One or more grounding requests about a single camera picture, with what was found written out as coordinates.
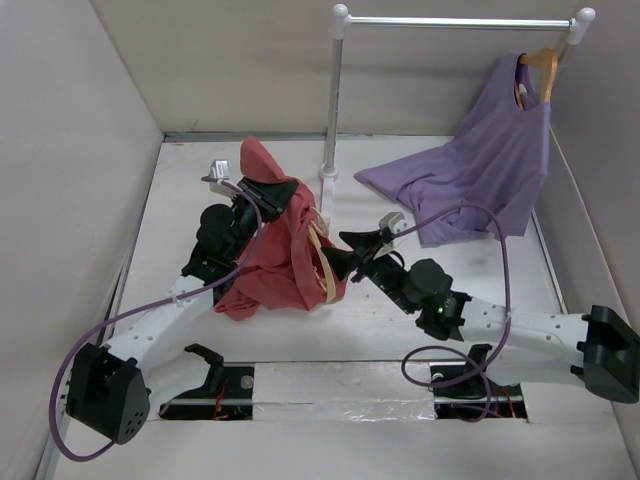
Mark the purple t shirt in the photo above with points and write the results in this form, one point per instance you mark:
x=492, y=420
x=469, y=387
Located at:
x=487, y=179

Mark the white metal clothes rack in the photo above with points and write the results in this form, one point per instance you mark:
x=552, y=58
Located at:
x=574, y=28

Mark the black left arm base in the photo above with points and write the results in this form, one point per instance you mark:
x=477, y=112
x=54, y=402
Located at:
x=224, y=394

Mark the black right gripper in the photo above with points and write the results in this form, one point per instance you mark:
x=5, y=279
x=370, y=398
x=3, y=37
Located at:
x=364, y=242

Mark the orange wooden hanger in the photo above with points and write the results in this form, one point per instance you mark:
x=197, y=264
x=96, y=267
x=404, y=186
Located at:
x=546, y=60

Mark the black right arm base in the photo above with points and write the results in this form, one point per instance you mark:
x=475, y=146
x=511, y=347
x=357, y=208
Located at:
x=466, y=400

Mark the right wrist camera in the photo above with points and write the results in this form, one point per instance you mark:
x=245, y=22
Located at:
x=391, y=224

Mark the red t shirt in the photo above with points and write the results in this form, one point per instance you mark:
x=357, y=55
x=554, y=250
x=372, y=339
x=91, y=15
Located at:
x=289, y=268

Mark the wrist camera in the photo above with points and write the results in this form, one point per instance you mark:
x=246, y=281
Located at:
x=391, y=224
x=219, y=173

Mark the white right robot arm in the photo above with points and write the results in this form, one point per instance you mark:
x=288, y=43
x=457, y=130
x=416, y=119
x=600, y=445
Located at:
x=597, y=350

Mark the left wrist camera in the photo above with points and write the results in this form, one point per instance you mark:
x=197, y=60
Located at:
x=219, y=173

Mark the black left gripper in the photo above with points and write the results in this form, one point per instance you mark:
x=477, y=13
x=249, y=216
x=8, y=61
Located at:
x=270, y=199

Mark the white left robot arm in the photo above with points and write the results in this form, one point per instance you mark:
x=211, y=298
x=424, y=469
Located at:
x=110, y=390

